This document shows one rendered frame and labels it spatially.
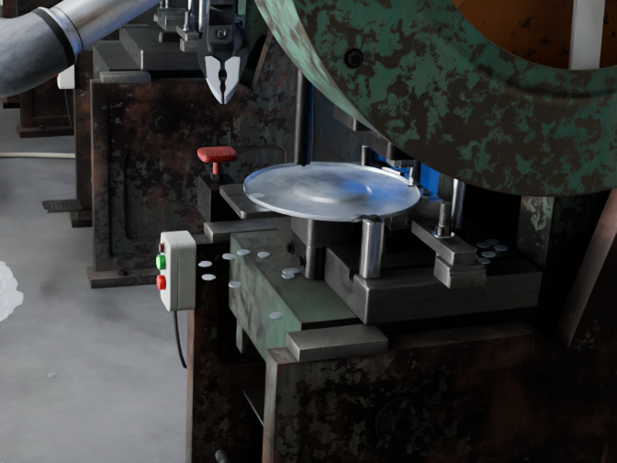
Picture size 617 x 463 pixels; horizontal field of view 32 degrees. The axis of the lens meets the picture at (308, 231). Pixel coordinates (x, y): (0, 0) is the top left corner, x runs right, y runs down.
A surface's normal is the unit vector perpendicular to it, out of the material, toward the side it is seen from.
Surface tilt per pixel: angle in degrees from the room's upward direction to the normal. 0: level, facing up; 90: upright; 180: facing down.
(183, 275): 90
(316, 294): 0
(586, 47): 90
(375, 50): 90
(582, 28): 90
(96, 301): 0
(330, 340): 0
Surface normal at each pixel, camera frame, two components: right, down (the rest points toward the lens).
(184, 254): 0.33, 0.34
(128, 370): 0.05, -0.94
